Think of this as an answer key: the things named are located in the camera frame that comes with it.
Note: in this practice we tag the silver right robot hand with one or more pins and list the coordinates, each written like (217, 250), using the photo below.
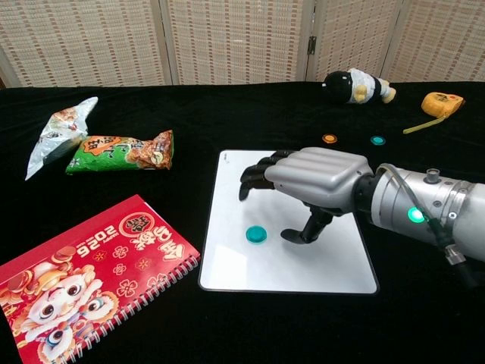
(322, 174)

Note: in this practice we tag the orange disc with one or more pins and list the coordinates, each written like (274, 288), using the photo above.
(329, 138)

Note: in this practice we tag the teal disc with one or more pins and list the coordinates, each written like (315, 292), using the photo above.
(255, 234)
(377, 140)

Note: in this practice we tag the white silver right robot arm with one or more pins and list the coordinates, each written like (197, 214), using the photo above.
(454, 204)

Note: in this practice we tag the black white plush toy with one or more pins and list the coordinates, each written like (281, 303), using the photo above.
(341, 85)

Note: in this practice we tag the black tablecloth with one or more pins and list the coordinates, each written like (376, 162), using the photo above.
(246, 113)

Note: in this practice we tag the white magnetic board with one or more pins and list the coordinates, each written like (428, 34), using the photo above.
(284, 265)

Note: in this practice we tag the metal screen hinge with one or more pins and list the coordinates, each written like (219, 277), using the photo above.
(311, 44)

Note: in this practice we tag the yellow tape measure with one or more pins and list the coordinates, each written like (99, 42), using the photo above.
(439, 102)

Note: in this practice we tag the woven folding screen panel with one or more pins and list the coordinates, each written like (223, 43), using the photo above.
(352, 34)
(443, 38)
(83, 38)
(235, 38)

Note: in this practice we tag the green snack bag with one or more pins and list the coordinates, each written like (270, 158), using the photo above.
(113, 155)

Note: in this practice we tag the red spiral calendar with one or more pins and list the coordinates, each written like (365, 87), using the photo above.
(94, 265)

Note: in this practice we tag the silver snack bag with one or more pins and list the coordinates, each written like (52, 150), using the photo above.
(57, 132)

